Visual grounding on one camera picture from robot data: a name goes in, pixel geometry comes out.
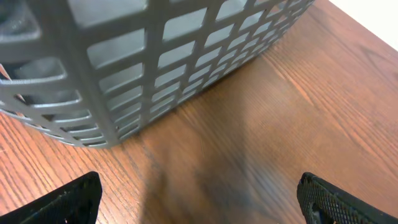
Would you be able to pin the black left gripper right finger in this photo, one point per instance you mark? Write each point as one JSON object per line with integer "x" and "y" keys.
{"x": 324, "y": 203}

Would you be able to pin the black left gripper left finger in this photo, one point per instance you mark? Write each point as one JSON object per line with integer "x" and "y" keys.
{"x": 75, "y": 202}

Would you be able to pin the grey plastic shopping basket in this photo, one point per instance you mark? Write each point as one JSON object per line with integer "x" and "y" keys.
{"x": 93, "y": 73}

